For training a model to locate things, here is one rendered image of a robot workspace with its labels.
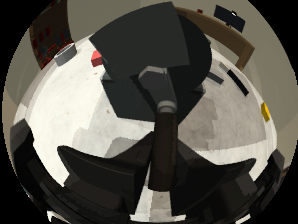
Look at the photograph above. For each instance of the yellow rectangular block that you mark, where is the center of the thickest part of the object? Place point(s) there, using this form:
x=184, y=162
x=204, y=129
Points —
x=265, y=112

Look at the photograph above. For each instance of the red rectangular block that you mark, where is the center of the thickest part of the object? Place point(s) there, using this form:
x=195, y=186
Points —
x=96, y=59

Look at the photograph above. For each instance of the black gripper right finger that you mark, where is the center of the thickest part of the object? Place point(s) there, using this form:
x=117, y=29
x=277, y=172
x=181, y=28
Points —
x=197, y=177

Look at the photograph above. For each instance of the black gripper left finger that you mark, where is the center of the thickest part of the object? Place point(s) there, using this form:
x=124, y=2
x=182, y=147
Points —
x=122, y=174

